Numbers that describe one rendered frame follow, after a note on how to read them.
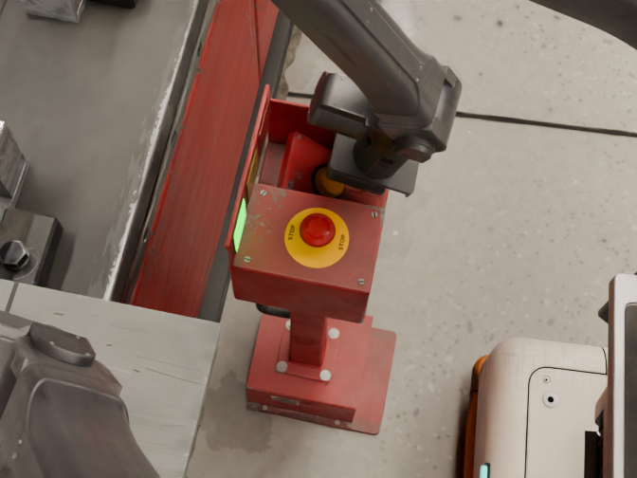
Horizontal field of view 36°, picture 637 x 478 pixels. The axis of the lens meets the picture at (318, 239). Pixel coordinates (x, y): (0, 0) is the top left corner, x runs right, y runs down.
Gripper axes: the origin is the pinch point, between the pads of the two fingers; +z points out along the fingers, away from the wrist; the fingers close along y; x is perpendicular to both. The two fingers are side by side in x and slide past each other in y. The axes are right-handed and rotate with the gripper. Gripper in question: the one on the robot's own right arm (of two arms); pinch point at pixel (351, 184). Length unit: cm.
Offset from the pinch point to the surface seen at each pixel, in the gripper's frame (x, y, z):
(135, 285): 19.6, 21.6, 0.4
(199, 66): -9.1, 21.4, 0.6
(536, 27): -78, -48, 61
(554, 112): -58, -54, 59
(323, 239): 11.5, 3.9, -8.8
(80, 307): 29.3, 26.4, -22.6
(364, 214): 6.5, -0.5, -7.0
